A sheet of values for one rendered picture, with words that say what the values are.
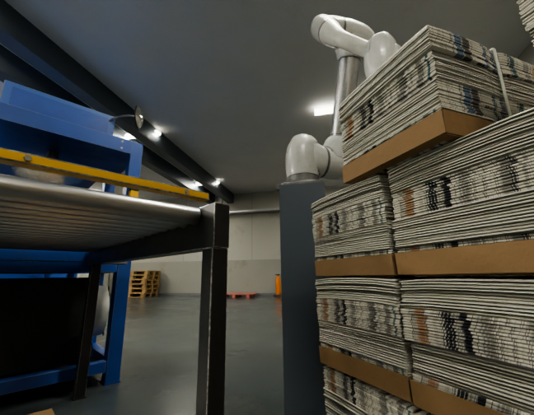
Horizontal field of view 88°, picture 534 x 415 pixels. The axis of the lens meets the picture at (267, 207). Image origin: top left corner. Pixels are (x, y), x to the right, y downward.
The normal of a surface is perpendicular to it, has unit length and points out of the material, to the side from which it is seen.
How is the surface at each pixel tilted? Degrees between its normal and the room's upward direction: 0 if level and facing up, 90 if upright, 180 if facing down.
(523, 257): 92
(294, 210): 90
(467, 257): 91
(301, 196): 90
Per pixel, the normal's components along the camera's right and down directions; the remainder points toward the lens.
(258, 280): -0.21, -0.23
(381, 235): -0.91, -0.08
